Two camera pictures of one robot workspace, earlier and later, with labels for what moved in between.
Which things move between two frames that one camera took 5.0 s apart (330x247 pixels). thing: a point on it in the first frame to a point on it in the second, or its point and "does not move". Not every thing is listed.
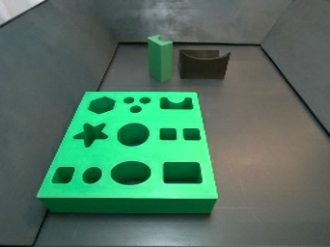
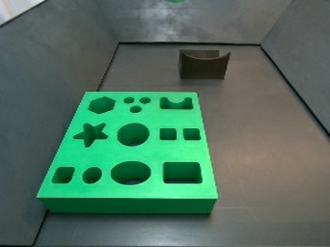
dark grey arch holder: (202, 64) does not move
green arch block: (162, 57) to (175, 1)
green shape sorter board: (135, 157) does not move
